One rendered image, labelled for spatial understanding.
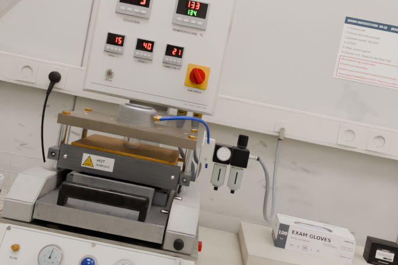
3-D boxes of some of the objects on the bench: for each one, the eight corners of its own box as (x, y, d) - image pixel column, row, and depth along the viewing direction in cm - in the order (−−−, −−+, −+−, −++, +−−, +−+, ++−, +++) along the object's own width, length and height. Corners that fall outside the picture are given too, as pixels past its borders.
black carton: (362, 255, 128) (366, 235, 128) (391, 263, 127) (396, 242, 127) (366, 263, 122) (371, 241, 122) (397, 270, 121) (402, 248, 121)
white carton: (271, 233, 133) (275, 212, 132) (342, 249, 131) (346, 228, 130) (274, 246, 121) (279, 222, 120) (352, 264, 119) (357, 240, 118)
